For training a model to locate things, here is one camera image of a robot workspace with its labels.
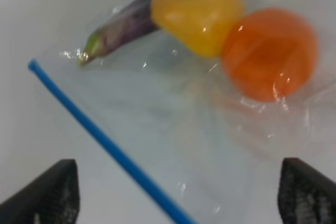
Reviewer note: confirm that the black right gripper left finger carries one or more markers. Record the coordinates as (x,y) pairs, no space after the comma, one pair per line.
(53,197)

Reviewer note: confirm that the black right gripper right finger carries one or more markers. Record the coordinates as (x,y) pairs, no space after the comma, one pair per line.
(305,195)

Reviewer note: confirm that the clear zip file bag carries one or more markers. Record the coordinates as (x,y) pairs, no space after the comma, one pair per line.
(205,152)

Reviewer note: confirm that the orange toy fruit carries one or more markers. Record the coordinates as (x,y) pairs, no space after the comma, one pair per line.
(270,54)

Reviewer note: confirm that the purple toy eggplant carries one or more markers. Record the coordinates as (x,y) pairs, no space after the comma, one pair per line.
(132,22)

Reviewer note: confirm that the yellow toy pear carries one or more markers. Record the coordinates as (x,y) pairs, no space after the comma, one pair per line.
(201,25)

